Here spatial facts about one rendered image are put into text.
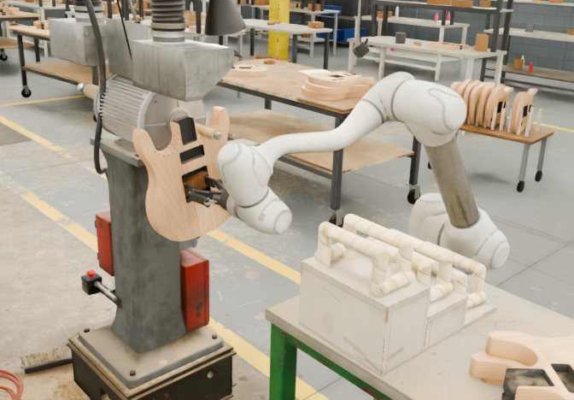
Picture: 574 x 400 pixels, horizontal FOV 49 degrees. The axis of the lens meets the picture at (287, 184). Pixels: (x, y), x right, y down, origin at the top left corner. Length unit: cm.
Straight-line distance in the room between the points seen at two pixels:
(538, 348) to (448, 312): 23
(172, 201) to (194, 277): 65
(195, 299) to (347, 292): 131
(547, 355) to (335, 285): 46
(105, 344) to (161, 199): 91
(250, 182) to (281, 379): 52
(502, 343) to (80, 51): 171
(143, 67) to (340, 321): 100
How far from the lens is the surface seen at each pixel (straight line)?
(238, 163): 163
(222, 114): 205
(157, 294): 255
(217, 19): 198
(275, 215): 171
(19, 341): 339
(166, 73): 189
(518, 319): 174
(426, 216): 233
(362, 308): 139
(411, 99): 187
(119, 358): 262
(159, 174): 195
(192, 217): 207
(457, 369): 150
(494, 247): 221
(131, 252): 245
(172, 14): 195
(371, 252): 133
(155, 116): 212
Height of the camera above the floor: 176
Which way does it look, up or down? 19 degrees down
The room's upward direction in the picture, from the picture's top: 2 degrees clockwise
